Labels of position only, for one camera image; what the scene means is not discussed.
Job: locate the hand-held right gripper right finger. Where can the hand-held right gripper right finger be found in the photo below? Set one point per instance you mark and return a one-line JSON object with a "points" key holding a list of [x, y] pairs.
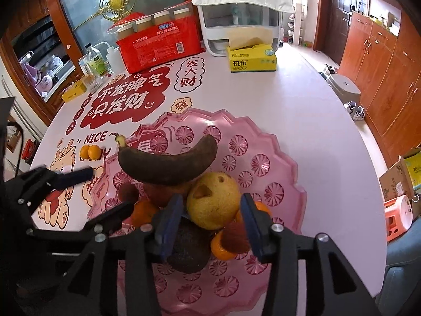
{"points": [[251, 227]]}

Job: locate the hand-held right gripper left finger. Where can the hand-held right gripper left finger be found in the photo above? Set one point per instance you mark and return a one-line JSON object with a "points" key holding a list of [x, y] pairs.
{"points": [[168, 225]]}

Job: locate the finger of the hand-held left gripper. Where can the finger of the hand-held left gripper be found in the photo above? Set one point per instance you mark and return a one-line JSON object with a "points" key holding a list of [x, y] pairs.
{"points": [[111, 212], [77, 174]]}

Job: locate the small orange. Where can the small orange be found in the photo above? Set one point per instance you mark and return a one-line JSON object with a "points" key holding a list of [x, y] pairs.
{"points": [[85, 152], [94, 153], [142, 213], [219, 248], [261, 208]]}

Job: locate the dark avocado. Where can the dark avocado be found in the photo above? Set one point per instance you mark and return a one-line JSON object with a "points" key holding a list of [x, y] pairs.
{"points": [[190, 248]]}

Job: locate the overripe dark banana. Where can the overripe dark banana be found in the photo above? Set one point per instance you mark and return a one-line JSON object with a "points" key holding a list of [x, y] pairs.
{"points": [[164, 168]]}

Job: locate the pink plastic fruit plate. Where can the pink plastic fruit plate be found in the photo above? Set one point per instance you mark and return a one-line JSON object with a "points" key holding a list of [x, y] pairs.
{"points": [[263, 158]]}

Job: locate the red lychee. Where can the red lychee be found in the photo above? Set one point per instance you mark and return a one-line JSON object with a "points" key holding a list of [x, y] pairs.
{"points": [[235, 238], [128, 193]]}

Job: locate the red apple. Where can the red apple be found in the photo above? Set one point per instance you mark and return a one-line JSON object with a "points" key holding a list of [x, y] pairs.
{"points": [[162, 195]]}

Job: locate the yellow pear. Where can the yellow pear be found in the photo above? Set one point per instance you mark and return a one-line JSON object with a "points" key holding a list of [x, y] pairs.
{"points": [[213, 200]]}

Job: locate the small yellow box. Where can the small yellow box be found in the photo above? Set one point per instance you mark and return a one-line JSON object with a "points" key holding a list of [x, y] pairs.
{"points": [[74, 91]]}

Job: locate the clear drinking glasses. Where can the clear drinking glasses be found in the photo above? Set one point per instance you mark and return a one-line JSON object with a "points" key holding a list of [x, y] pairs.
{"points": [[90, 84]]}

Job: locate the purple plastic bag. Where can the purple plastic bag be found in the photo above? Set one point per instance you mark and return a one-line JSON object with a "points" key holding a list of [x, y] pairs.
{"points": [[36, 77]]}

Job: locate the clear bottle green label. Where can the clear bottle green label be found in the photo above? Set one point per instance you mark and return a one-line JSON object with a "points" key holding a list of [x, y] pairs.
{"points": [[95, 61]]}

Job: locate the white squeeze bottle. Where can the white squeeze bottle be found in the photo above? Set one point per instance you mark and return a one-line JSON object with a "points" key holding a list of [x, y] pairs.
{"points": [[115, 59]]}

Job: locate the orange plastic stool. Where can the orange plastic stool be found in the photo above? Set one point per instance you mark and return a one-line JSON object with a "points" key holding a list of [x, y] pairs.
{"points": [[398, 217]]}

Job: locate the red paper cup package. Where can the red paper cup package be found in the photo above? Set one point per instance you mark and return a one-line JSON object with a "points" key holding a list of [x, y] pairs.
{"points": [[158, 47]]}

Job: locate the pair of sneakers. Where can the pair of sneakers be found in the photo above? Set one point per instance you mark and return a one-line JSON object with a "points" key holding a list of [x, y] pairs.
{"points": [[354, 110]]}

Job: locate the wooden cabinet with counter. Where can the wooden cabinet with counter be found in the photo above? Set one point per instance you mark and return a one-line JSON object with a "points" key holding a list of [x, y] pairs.
{"points": [[36, 23]]}

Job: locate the cardboard box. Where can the cardboard box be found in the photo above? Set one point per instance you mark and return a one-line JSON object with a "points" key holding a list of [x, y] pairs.
{"points": [[399, 174]]}

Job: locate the blue upholstered chair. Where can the blue upholstered chair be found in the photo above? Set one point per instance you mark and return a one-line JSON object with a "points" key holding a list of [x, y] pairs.
{"points": [[403, 273]]}

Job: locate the yellow tissue box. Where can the yellow tissue box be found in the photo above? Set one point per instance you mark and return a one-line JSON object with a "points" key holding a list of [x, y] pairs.
{"points": [[253, 61]]}

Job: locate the grey round stool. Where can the grey round stool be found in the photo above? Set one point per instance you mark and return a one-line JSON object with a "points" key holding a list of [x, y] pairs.
{"points": [[345, 87]]}

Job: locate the white countertop dispenser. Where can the white countertop dispenser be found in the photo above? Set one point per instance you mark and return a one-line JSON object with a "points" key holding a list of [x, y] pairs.
{"points": [[243, 19]]}

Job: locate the shoe rack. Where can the shoe rack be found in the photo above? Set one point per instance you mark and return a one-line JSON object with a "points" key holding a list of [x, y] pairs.
{"points": [[298, 23]]}

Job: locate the dark wooden door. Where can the dark wooden door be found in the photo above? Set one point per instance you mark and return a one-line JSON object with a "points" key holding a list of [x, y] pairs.
{"points": [[337, 13]]}

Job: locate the wooden wall cabinets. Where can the wooden wall cabinets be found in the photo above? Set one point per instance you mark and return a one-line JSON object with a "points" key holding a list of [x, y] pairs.
{"points": [[384, 72]]}

